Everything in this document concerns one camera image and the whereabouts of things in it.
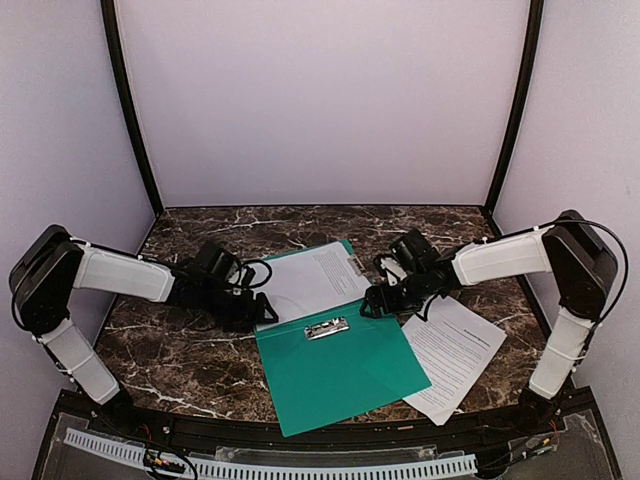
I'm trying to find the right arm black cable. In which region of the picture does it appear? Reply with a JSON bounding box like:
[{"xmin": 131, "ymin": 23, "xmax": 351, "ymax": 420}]
[{"xmin": 554, "ymin": 214, "xmax": 629, "ymax": 331}]

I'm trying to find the metal centre spring clip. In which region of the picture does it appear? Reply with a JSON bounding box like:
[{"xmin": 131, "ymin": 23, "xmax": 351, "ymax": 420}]
[{"xmin": 304, "ymin": 316, "xmax": 350, "ymax": 341}]

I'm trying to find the black frame post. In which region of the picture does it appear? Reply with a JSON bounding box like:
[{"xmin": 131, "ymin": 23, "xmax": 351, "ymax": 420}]
[
  {"xmin": 484, "ymin": 0, "xmax": 545, "ymax": 215},
  {"xmin": 100, "ymin": 0, "xmax": 164, "ymax": 217}
]

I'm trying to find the right black frame post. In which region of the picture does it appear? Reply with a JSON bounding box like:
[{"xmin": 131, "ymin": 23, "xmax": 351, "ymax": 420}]
[{"xmin": 484, "ymin": 0, "xmax": 545, "ymax": 215}]

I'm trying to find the white paper sheet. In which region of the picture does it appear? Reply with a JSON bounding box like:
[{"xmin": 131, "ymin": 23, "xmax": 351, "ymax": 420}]
[{"xmin": 260, "ymin": 240, "xmax": 370, "ymax": 324}]

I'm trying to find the left black frame post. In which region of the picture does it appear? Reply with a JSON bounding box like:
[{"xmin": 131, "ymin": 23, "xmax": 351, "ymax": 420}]
[{"xmin": 100, "ymin": 0, "xmax": 164, "ymax": 217}]

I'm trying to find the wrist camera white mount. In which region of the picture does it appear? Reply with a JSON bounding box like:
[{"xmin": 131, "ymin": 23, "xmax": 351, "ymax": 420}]
[
  {"xmin": 192, "ymin": 242, "xmax": 256, "ymax": 291},
  {"xmin": 374, "ymin": 229, "xmax": 440, "ymax": 286}
]

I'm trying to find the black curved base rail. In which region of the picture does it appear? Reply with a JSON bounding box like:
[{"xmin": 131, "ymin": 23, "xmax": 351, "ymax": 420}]
[{"xmin": 49, "ymin": 394, "xmax": 596, "ymax": 461}]

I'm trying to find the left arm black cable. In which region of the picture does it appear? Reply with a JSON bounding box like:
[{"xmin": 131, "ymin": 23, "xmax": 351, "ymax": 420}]
[{"xmin": 184, "ymin": 258, "xmax": 275, "ymax": 331}]

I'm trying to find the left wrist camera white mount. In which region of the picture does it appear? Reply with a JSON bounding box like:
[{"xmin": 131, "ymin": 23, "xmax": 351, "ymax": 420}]
[{"xmin": 192, "ymin": 242, "xmax": 256, "ymax": 291}]

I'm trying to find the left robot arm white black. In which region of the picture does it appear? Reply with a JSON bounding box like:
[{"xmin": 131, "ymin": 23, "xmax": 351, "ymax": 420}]
[{"xmin": 9, "ymin": 224, "xmax": 279, "ymax": 407}]

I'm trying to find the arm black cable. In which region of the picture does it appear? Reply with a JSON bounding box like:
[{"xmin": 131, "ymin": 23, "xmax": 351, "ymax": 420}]
[
  {"xmin": 554, "ymin": 214, "xmax": 629, "ymax": 331},
  {"xmin": 184, "ymin": 258, "xmax": 275, "ymax": 331}
]

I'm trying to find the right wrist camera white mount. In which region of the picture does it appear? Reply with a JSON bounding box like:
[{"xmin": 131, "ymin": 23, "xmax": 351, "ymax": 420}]
[{"xmin": 374, "ymin": 229, "xmax": 440, "ymax": 286}]

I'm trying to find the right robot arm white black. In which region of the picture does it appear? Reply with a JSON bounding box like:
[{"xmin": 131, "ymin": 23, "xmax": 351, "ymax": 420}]
[{"xmin": 360, "ymin": 210, "xmax": 630, "ymax": 402}]

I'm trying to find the green plastic folder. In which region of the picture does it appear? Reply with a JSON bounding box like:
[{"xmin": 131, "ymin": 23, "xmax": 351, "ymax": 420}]
[{"xmin": 253, "ymin": 238, "xmax": 434, "ymax": 439}]

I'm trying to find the white slotted cable duct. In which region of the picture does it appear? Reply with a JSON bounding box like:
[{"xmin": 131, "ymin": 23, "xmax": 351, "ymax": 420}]
[{"xmin": 64, "ymin": 428, "xmax": 478, "ymax": 479}]

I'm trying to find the printed paper sheet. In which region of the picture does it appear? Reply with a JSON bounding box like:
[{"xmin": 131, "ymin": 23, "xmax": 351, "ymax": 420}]
[{"xmin": 402, "ymin": 297, "xmax": 506, "ymax": 426}]

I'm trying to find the metal top clip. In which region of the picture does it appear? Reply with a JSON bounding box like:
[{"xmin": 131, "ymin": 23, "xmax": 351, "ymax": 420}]
[{"xmin": 347, "ymin": 255, "xmax": 364, "ymax": 276}]

